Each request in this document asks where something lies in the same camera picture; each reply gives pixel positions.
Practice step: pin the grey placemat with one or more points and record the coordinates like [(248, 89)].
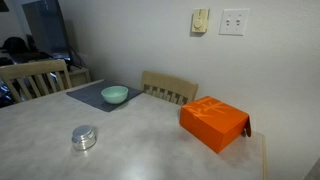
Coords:
[(86, 93)]

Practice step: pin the mint green bowl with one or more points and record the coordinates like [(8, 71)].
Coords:
[(114, 94)]

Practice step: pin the small wooden side table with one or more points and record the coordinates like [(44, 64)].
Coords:
[(79, 75)]

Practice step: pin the dark tall cabinet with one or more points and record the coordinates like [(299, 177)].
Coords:
[(45, 26)]

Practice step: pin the wooden chair with slatted backrest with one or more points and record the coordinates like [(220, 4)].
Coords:
[(168, 85)]

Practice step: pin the beige wall thermostat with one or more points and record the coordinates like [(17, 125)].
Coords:
[(200, 20)]

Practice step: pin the small silver tin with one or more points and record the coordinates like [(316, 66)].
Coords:
[(85, 143)]

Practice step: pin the orange cardboard box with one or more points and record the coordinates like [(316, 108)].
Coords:
[(213, 121)]

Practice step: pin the wooden chair with wide backrest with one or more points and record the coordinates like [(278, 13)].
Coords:
[(33, 71)]

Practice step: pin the white double light switch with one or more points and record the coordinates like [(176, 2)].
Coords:
[(234, 21)]

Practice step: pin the black bag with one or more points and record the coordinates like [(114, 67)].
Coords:
[(14, 45)]

